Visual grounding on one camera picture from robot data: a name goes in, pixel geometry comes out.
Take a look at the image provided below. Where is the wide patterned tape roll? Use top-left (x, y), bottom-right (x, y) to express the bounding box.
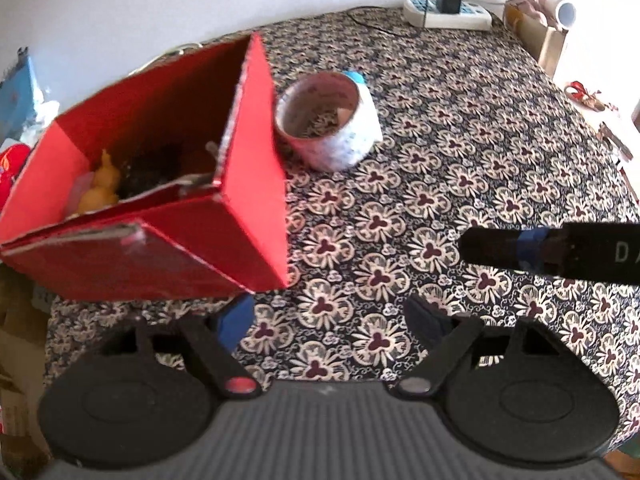
top-left (274, 71), bottom-right (383, 172)

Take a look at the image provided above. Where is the white plastic bag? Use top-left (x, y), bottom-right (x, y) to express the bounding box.
top-left (30, 99), bottom-right (62, 128)

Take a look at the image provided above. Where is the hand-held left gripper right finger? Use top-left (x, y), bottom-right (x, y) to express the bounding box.
top-left (395, 294), bottom-right (558, 401)

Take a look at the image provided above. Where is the brown wooden gourd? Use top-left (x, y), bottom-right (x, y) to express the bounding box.
top-left (75, 149), bottom-right (122, 216)

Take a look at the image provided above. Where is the white bottle with blue cap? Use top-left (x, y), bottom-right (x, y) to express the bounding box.
top-left (344, 70), bottom-right (385, 143)

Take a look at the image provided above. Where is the red cardboard box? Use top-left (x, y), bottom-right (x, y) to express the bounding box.
top-left (0, 31), bottom-right (291, 302)

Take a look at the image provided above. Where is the white power strip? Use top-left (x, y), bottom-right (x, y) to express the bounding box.
top-left (403, 0), bottom-right (493, 31)

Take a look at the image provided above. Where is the wooden box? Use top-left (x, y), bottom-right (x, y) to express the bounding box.
top-left (502, 2), bottom-right (568, 78)

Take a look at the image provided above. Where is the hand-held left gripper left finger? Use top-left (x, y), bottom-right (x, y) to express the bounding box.
top-left (102, 292), bottom-right (261, 400)

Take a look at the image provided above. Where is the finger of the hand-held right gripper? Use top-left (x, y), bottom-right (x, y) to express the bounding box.
top-left (457, 225), bottom-right (568, 275)

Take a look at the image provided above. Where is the floral patterned tablecloth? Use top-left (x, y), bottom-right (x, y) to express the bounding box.
top-left (42, 6), bottom-right (640, 461)

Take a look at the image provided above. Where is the red ribbon ornament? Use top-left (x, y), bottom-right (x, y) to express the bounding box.
top-left (565, 81), bottom-right (618, 111)

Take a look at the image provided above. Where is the white cup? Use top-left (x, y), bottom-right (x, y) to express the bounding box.
top-left (550, 0), bottom-right (577, 31)

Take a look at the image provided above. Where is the blue gift bag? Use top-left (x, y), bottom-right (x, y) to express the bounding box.
top-left (0, 47), bottom-right (38, 136)

